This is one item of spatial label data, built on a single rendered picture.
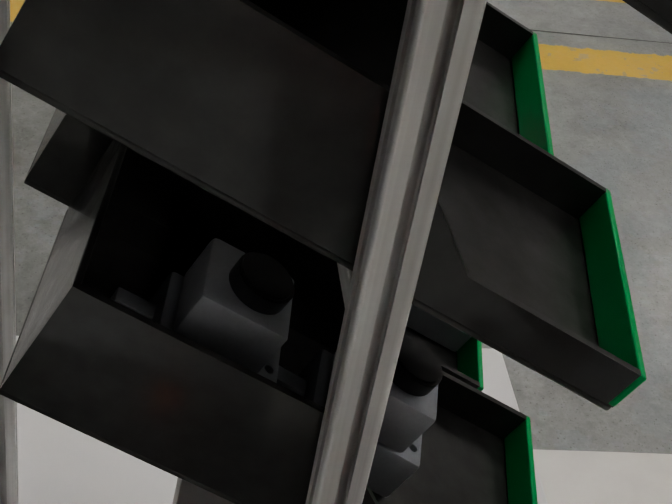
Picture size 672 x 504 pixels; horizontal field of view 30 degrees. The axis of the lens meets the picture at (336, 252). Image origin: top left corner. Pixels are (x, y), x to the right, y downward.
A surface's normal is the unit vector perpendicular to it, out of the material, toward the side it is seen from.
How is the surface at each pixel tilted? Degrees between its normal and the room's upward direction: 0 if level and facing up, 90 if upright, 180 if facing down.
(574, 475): 0
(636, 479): 0
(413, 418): 89
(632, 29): 0
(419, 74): 90
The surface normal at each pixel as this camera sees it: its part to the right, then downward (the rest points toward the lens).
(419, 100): 0.11, 0.64
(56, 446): 0.15, -0.77
